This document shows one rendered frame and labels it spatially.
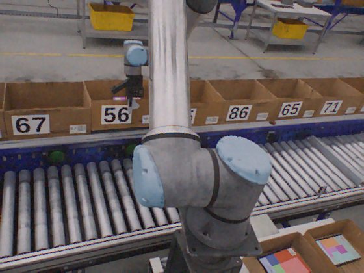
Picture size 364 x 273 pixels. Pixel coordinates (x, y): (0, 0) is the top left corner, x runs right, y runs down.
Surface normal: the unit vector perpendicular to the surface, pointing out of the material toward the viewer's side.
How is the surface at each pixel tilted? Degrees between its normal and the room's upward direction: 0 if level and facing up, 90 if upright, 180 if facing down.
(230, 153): 8
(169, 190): 70
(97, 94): 84
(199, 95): 89
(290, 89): 90
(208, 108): 90
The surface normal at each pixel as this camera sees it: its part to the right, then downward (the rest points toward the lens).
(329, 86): 0.33, 0.58
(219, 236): -0.04, 0.24
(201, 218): -0.68, -0.10
